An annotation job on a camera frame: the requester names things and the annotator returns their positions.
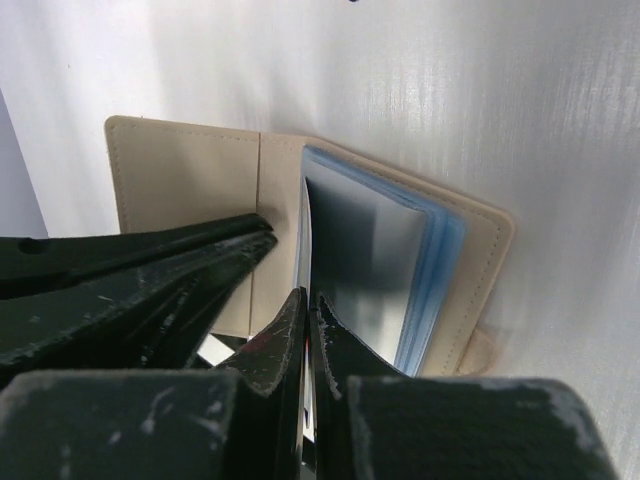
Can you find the black VIP card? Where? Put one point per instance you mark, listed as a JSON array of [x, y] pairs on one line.
[[364, 248]]

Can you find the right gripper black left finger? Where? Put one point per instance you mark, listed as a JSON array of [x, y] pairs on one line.
[[239, 420]]

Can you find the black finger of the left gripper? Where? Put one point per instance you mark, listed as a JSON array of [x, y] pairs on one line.
[[33, 266], [154, 314]]

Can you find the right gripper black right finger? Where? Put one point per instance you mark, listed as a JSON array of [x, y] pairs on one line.
[[373, 422]]

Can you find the beige card holder wallet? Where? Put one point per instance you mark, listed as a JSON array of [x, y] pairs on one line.
[[169, 174]]

